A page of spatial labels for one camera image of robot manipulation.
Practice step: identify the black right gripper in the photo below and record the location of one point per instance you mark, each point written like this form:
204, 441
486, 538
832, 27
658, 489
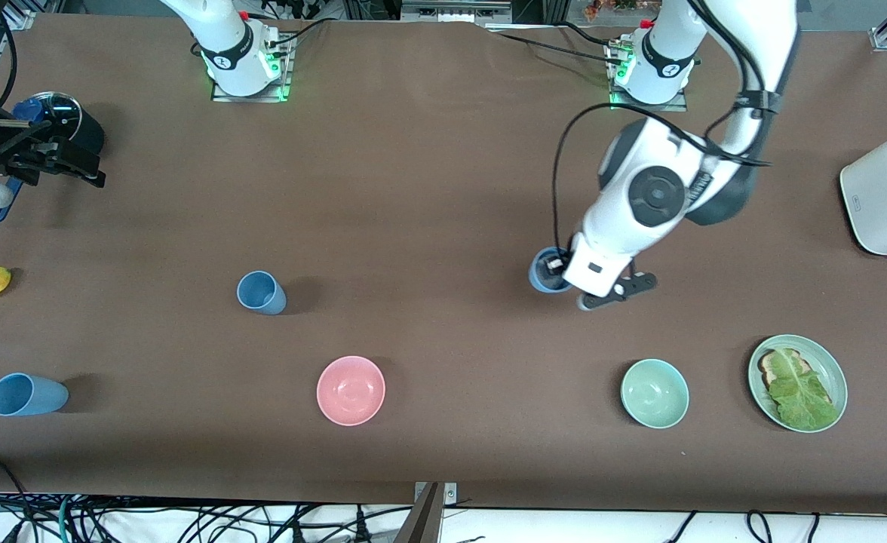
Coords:
7, 153

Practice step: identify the blue plastic cup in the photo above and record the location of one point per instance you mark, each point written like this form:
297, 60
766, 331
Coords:
27, 394
261, 294
535, 282

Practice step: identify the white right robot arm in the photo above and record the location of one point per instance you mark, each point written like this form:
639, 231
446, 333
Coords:
221, 45

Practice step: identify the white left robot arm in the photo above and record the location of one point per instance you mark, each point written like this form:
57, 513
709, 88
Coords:
639, 226

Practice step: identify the dark blue saucepan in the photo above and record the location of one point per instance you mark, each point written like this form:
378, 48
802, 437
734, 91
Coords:
85, 132

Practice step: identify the glass lid blue knob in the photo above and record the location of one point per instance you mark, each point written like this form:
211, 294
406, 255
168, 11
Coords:
55, 113

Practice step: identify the pale green bowl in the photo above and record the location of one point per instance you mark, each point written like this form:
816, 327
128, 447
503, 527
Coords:
655, 394

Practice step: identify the toast slice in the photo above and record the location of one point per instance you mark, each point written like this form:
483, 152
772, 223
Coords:
771, 367

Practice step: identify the pale green plate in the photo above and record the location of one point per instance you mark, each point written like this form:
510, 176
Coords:
760, 397

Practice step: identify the pink bowl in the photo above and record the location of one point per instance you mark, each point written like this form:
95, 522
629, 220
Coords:
351, 391

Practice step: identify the green lettuce leaf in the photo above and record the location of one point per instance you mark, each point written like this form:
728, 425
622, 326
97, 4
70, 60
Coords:
802, 400

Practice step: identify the colourful toy food pile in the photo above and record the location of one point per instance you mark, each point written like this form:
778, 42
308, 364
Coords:
602, 7

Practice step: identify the dark slanted pole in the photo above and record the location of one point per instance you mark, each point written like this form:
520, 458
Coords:
422, 524

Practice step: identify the grey power strip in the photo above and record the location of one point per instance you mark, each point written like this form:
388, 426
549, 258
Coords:
451, 10

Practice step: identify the white toaster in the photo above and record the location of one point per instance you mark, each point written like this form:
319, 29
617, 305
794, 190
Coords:
885, 196

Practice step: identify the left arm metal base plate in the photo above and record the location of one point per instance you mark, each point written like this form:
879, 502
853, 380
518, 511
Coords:
639, 107

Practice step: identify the small metal bracket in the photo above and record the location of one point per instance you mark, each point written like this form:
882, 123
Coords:
451, 494

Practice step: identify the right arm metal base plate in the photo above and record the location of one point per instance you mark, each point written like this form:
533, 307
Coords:
287, 72

